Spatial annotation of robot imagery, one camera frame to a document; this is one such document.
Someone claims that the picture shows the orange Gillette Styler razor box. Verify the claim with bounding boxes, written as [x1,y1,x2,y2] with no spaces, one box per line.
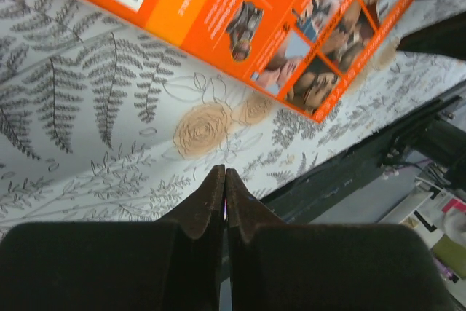
[85,0,413,122]

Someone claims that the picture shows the aluminium rail frame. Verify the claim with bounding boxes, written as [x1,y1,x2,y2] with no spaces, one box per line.
[262,83,465,224]

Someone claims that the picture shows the floral paper table mat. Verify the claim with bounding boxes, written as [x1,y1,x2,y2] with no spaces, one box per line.
[1,0,465,232]

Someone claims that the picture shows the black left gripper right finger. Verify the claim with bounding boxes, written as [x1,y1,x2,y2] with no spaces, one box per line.
[225,169,454,310]

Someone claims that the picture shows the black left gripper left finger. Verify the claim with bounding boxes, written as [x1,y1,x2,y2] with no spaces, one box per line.
[1,165,226,310]

